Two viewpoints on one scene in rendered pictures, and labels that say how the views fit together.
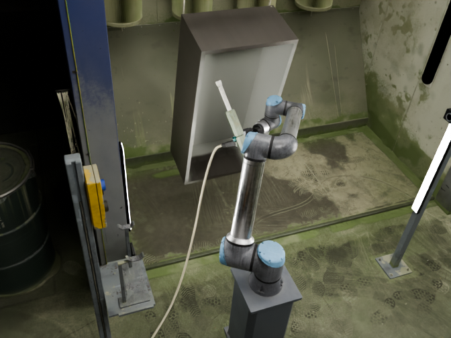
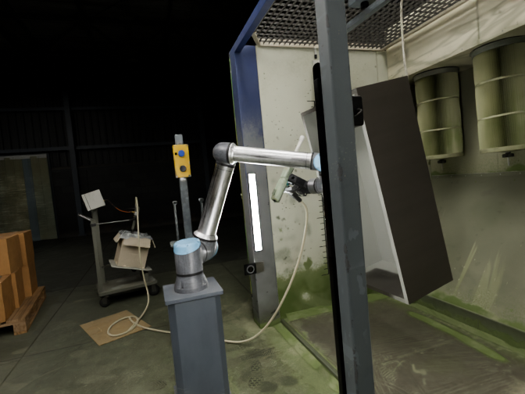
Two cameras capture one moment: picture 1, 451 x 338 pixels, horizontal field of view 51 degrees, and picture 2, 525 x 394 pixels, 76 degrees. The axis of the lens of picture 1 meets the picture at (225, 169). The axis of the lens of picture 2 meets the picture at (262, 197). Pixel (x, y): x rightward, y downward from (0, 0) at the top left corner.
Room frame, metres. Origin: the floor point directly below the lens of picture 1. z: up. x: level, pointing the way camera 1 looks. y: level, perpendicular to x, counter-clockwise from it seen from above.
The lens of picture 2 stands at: (2.21, -2.10, 1.22)
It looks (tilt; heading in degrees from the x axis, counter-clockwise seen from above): 3 degrees down; 95
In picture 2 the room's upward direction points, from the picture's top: 5 degrees counter-clockwise
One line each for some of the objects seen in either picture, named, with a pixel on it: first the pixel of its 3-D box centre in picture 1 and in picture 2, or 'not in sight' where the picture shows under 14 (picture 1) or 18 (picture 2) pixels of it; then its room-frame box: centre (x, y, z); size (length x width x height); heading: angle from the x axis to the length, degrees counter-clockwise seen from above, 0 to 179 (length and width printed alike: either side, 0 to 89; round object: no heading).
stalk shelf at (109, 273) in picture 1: (126, 285); not in sight; (1.41, 0.45, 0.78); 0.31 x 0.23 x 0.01; 23
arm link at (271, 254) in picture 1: (268, 260); (188, 255); (1.61, -0.27, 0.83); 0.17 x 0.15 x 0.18; 79
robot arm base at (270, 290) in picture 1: (266, 276); (190, 279); (1.61, -0.28, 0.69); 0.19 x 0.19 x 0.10
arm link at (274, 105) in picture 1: (274, 106); not in sight; (2.42, -0.26, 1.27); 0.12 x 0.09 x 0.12; 79
